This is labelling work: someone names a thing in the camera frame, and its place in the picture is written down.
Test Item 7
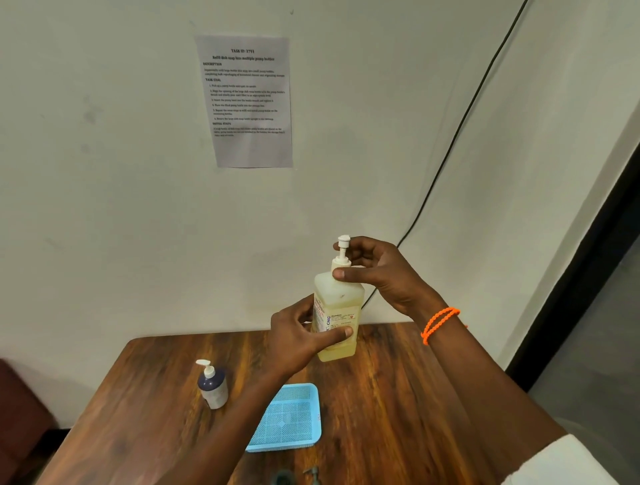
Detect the small navy white pump bottle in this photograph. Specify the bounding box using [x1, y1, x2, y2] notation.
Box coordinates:
[195, 359, 229, 410]

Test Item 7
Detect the printed paper sheet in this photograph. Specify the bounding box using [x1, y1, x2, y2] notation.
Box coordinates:
[193, 35, 294, 169]

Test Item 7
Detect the long black wall cable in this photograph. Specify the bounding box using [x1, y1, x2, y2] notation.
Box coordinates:
[361, 0, 529, 310]

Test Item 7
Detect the person's right white sleeve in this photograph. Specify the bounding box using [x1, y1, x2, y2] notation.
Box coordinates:
[499, 433, 623, 485]

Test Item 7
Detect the blue plastic mesh basket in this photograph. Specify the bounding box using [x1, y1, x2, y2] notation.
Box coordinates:
[245, 383, 321, 454]

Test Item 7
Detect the person's right forearm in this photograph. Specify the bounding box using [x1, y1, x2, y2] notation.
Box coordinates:
[425, 312, 569, 480]

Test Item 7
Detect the black door frame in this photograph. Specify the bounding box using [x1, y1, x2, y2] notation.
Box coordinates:
[505, 142, 640, 393]

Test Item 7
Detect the person's left hand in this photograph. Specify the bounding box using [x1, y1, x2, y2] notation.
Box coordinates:
[267, 293, 355, 380]

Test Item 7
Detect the person's left forearm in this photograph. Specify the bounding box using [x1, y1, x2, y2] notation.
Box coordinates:
[155, 359, 286, 485]

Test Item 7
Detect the large yellow soap bottle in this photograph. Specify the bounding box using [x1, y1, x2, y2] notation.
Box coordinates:
[312, 257, 366, 363]

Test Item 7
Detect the orange beaded bracelet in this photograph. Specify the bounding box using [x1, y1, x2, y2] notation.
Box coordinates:
[421, 306, 469, 346]

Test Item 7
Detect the maroon upholstered seat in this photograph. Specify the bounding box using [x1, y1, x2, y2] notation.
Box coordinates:
[0, 358, 59, 485]

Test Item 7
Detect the person's right hand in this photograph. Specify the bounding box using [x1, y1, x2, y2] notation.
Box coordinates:
[332, 236, 446, 320]

